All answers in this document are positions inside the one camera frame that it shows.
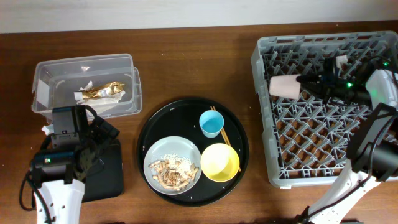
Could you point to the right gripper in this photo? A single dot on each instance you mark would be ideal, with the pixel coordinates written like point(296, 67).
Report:
point(328, 81)

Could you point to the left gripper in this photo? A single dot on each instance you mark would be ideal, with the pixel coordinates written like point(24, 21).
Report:
point(102, 136)

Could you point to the pink plastic cup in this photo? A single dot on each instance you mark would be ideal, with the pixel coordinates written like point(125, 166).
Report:
point(285, 86)

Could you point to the white tissue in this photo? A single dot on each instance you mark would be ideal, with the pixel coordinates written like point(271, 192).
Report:
point(105, 103)

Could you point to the gold coffee sachet wrapper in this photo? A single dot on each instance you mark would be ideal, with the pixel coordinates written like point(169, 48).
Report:
point(102, 91)

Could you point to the light blue plastic cup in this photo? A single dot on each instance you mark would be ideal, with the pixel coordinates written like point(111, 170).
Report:
point(211, 123)

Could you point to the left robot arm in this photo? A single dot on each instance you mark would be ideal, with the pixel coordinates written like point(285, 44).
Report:
point(56, 201)

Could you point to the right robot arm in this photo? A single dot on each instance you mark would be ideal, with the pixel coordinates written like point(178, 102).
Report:
point(371, 159)

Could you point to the clear plastic waste container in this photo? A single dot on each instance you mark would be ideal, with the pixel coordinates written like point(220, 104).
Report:
point(59, 83)

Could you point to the grey dishwasher rack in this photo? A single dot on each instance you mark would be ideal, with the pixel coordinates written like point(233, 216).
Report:
point(304, 139)

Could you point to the black rectangular bin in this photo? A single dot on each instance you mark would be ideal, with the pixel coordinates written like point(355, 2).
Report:
point(105, 179)

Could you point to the grey plate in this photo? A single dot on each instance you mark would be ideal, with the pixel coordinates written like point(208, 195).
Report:
point(171, 145)

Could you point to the wooden chopstick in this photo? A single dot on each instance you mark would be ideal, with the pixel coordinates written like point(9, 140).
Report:
point(225, 137)
point(214, 109)

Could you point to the food scraps with rice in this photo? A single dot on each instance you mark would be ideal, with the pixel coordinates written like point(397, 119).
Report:
point(173, 172)

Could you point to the round black serving tray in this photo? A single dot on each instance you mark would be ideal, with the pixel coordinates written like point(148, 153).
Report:
point(181, 118)

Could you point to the yellow plastic bowl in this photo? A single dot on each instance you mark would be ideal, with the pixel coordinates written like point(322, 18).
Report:
point(220, 162)

